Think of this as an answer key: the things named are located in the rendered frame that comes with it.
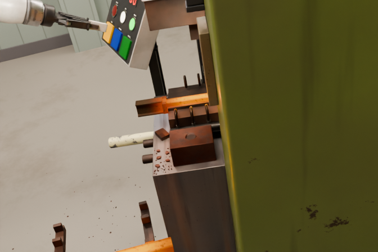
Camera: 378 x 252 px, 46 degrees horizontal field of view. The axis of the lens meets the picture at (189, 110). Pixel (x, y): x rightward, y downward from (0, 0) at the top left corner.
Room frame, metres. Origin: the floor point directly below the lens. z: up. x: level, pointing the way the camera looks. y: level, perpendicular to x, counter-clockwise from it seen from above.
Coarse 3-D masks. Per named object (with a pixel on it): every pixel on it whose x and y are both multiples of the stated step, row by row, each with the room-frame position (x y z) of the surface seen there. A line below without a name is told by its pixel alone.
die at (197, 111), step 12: (204, 84) 1.25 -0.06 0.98; (168, 96) 1.20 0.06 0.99; (180, 96) 1.18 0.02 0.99; (168, 108) 1.11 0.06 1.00; (180, 108) 1.11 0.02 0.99; (192, 108) 1.10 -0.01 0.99; (204, 108) 1.09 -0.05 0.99; (216, 108) 1.08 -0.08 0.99; (180, 120) 1.06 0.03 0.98; (204, 120) 1.06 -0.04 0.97; (216, 120) 1.06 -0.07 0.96; (216, 132) 1.06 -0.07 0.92
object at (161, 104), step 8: (184, 96) 1.15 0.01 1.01; (192, 96) 1.14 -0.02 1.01; (200, 96) 1.13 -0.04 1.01; (136, 104) 1.14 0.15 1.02; (144, 104) 1.13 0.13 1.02; (152, 104) 1.13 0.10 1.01; (160, 104) 1.13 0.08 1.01; (168, 104) 1.12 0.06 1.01; (176, 104) 1.12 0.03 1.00; (144, 112) 1.14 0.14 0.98; (152, 112) 1.13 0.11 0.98; (160, 112) 1.13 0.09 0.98
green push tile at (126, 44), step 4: (124, 36) 1.62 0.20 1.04; (124, 40) 1.60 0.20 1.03; (128, 40) 1.57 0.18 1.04; (124, 44) 1.59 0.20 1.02; (128, 44) 1.56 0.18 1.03; (120, 48) 1.61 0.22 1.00; (124, 48) 1.58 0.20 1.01; (128, 48) 1.55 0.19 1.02; (120, 52) 1.59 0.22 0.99; (124, 52) 1.57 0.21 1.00; (128, 52) 1.55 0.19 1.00; (124, 56) 1.55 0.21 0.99
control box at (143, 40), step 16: (112, 0) 1.84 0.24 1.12; (128, 0) 1.71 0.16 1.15; (112, 16) 1.78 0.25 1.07; (128, 16) 1.66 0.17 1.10; (144, 16) 1.55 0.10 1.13; (128, 32) 1.61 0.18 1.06; (144, 32) 1.54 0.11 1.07; (112, 48) 1.69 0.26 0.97; (144, 48) 1.54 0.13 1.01; (128, 64) 1.52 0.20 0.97; (144, 64) 1.53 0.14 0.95
